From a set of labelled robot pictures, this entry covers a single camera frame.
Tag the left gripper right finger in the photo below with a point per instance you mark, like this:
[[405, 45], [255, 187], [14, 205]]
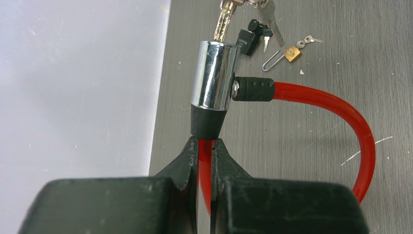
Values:
[[242, 204]]

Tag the red cable lock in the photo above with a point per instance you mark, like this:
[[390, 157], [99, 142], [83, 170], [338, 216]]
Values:
[[215, 85]]

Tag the black-headed key bunch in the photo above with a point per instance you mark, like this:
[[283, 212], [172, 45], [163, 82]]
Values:
[[259, 30]]

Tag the brass padlock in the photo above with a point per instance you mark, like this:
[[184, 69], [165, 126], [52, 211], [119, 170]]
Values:
[[292, 53]]

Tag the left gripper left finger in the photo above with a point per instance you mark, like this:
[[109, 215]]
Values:
[[165, 203]]

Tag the small silver key bunch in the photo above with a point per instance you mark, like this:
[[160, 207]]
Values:
[[307, 40]]

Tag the black padlock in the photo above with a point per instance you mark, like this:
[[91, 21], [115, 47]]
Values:
[[247, 42]]

